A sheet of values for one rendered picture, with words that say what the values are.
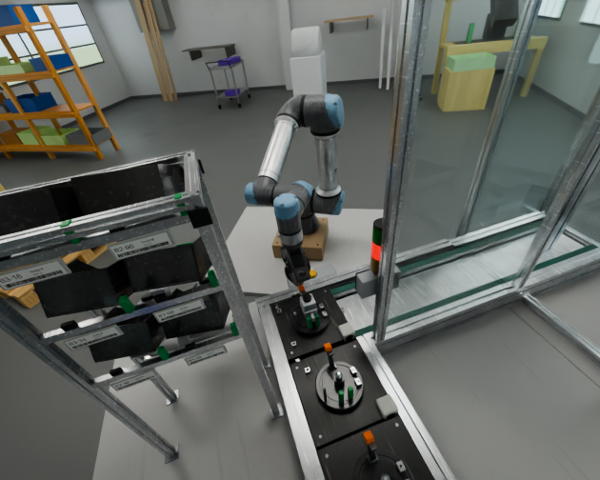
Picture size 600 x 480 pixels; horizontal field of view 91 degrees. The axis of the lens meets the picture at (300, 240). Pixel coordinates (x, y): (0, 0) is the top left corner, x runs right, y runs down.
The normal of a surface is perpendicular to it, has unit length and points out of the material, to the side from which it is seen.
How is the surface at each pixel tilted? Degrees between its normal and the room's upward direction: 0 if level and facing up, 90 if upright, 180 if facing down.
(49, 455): 0
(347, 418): 0
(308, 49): 80
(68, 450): 0
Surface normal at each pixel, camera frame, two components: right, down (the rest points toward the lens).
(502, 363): -0.11, -0.77
